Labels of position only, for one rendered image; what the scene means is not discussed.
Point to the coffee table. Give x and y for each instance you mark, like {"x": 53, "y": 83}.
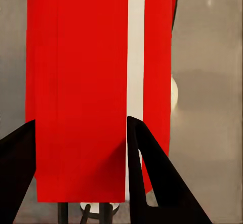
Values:
{"x": 206, "y": 132}

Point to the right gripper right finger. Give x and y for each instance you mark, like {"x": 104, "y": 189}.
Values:
{"x": 177, "y": 204}

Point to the radio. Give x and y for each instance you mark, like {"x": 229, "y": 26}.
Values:
{"x": 89, "y": 65}

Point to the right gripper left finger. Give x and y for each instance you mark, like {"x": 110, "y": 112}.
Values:
{"x": 17, "y": 168}

